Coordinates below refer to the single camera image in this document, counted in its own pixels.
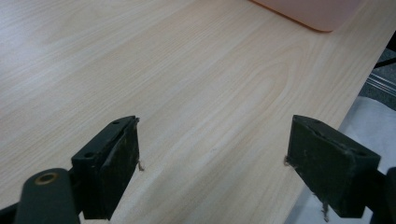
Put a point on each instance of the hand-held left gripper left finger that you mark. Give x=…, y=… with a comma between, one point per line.
x=106, y=168

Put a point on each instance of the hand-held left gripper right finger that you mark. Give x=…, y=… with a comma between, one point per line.
x=330, y=168

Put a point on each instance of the pink plastic tray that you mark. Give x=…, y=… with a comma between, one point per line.
x=314, y=12

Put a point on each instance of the metal stand rail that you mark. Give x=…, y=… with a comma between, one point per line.
x=381, y=84

